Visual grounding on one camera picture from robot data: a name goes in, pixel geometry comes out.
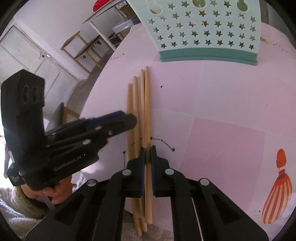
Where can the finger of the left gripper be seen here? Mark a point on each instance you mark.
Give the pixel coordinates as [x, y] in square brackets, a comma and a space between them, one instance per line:
[77, 127]
[90, 142]

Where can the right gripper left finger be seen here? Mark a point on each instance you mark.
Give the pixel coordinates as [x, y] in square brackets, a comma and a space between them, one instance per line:
[95, 210]

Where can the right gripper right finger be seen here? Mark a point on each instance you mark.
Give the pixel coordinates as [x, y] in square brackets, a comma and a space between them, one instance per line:
[200, 210]

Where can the person's left hand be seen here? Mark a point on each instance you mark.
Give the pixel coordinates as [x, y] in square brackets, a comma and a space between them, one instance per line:
[58, 194]

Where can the near wooden chair black back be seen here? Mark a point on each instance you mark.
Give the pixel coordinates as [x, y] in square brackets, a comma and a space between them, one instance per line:
[61, 116]

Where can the wooden chair dark seat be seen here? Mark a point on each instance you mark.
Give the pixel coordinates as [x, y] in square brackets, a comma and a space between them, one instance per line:
[84, 52]

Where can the pink patterned table mat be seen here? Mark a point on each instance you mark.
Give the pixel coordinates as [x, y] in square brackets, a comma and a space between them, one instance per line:
[219, 120]

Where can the white panel door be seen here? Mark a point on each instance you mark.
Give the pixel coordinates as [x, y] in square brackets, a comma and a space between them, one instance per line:
[19, 52]

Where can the white long side table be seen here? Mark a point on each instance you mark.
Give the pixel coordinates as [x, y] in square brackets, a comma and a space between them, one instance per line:
[102, 20]

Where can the red plastic bag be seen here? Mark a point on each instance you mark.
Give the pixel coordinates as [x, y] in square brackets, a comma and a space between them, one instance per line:
[99, 4]

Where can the mint green utensil holder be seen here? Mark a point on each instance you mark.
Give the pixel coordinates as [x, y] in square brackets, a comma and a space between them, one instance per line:
[227, 30]

